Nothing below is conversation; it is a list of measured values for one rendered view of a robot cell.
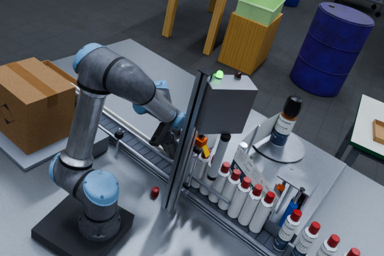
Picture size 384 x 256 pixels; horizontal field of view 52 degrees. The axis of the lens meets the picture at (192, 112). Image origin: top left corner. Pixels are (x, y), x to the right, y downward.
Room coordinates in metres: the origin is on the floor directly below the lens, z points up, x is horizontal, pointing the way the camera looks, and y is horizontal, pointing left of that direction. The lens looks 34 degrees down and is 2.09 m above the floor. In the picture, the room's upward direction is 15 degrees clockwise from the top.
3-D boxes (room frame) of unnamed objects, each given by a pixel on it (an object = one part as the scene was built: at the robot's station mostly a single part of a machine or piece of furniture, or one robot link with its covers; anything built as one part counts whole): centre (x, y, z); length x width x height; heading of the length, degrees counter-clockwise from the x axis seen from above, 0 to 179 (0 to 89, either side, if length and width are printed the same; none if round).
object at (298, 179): (1.16, -0.46, 1.14); 0.14 x 0.11 x 0.01; 61
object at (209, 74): (1.13, -0.01, 1.17); 0.04 x 0.04 x 0.67; 61
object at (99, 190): (0.91, 0.23, 1.05); 0.13 x 0.12 x 0.14; 65
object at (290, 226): (1.04, -0.47, 0.98); 0.05 x 0.05 x 0.20
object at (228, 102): (1.15, -0.10, 1.38); 0.17 x 0.10 x 0.19; 116
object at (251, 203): (1.12, -0.32, 0.98); 0.05 x 0.05 x 0.20
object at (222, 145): (1.11, -0.14, 1.18); 0.04 x 0.04 x 0.21
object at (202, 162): (1.25, -0.10, 0.98); 0.05 x 0.05 x 0.20
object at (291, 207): (1.10, -0.47, 0.98); 0.03 x 0.03 x 0.17
